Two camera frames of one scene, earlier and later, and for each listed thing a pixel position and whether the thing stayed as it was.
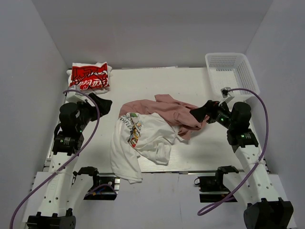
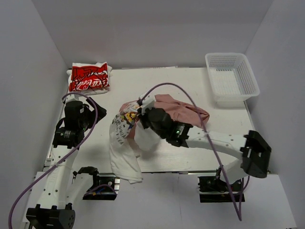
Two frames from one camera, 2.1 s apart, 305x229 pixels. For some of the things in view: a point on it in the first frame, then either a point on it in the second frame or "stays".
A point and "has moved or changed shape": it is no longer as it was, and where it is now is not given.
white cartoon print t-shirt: x=135 y=134 has moved or changed shape
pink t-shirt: x=177 y=114 has moved or changed shape
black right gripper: x=209 y=111 -> x=143 y=117
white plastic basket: x=233 y=70 stays
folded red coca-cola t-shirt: x=90 y=77 stays
